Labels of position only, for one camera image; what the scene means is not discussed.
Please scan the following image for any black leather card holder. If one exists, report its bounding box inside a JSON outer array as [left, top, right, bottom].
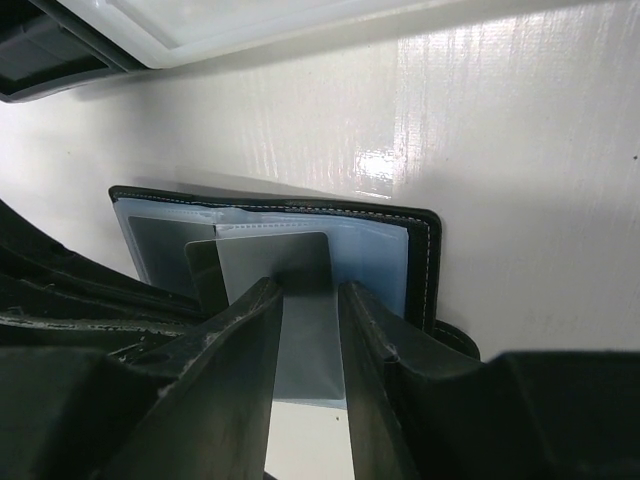
[[109, 186, 480, 359]]

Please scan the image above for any silver grey card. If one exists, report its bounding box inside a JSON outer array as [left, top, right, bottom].
[[216, 232, 346, 409]]

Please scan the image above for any black left bin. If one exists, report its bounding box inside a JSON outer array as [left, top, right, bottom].
[[1, 1, 147, 103]]

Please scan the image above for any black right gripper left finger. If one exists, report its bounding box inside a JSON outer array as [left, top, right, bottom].
[[1, 278, 283, 479]]

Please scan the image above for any white middle bin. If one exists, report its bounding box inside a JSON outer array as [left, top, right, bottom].
[[61, 1, 549, 69]]

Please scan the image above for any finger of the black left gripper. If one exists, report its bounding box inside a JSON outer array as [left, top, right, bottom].
[[1, 301, 200, 360], [1, 203, 206, 320]]

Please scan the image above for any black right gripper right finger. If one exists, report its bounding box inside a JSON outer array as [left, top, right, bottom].
[[338, 283, 639, 479]]

